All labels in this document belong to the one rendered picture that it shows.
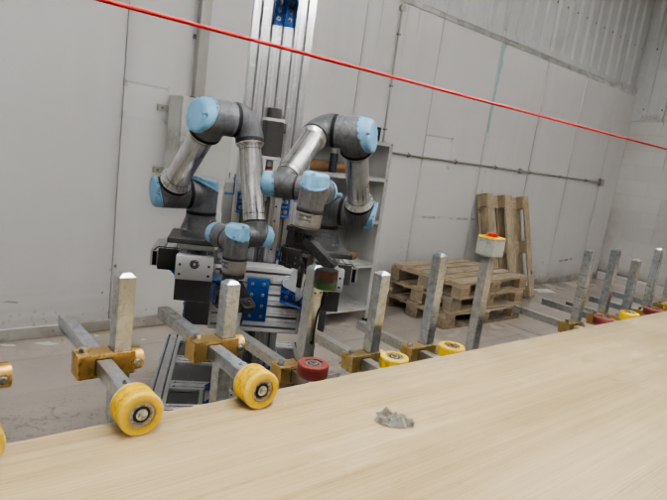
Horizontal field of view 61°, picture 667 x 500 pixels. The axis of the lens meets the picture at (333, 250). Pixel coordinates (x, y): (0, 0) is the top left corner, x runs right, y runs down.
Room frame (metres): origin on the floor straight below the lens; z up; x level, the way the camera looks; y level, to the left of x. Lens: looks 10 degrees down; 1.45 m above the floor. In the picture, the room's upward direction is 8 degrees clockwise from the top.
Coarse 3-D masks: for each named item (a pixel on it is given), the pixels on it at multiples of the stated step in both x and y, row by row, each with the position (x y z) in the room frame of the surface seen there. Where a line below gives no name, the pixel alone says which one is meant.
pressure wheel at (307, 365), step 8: (304, 360) 1.36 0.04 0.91; (312, 360) 1.35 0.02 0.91; (320, 360) 1.37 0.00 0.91; (304, 368) 1.32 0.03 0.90; (312, 368) 1.32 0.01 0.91; (320, 368) 1.32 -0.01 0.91; (328, 368) 1.34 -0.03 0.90; (304, 376) 1.32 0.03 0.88; (312, 376) 1.31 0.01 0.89; (320, 376) 1.32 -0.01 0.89
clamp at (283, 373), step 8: (288, 360) 1.43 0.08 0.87; (296, 360) 1.44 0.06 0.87; (272, 368) 1.40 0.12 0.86; (280, 368) 1.38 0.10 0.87; (288, 368) 1.39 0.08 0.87; (296, 368) 1.40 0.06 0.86; (280, 376) 1.37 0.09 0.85; (288, 376) 1.39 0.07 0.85; (280, 384) 1.37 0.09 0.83; (288, 384) 1.39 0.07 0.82
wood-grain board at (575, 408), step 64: (640, 320) 2.34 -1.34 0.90; (320, 384) 1.24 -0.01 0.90; (384, 384) 1.29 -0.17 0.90; (448, 384) 1.35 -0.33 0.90; (512, 384) 1.41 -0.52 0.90; (576, 384) 1.47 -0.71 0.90; (640, 384) 1.54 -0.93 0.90; (64, 448) 0.85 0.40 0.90; (128, 448) 0.87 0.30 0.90; (192, 448) 0.90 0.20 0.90; (256, 448) 0.92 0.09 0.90; (320, 448) 0.95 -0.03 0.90; (384, 448) 0.99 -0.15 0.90; (448, 448) 1.02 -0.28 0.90; (512, 448) 1.05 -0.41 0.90; (576, 448) 1.09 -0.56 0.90; (640, 448) 1.13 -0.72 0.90
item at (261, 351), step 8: (248, 336) 1.60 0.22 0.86; (248, 344) 1.56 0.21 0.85; (256, 344) 1.55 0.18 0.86; (256, 352) 1.53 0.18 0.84; (264, 352) 1.50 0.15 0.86; (272, 352) 1.50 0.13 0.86; (264, 360) 1.49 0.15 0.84; (272, 360) 1.47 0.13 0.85; (296, 376) 1.38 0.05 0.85; (296, 384) 1.37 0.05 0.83
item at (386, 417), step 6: (384, 408) 1.12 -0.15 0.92; (378, 414) 1.12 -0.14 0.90; (384, 414) 1.11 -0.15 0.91; (390, 414) 1.11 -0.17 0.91; (396, 414) 1.10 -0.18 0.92; (402, 414) 1.12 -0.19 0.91; (378, 420) 1.09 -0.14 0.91; (384, 420) 1.08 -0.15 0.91; (390, 420) 1.08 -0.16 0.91; (396, 420) 1.09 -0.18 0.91; (402, 420) 1.09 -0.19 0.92; (408, 420) 1.09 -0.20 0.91; (390, 426) 1.08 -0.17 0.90; (396, 426) 1.08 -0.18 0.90; (402, 426) 1.08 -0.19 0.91; (408, 426) 1.09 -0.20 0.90
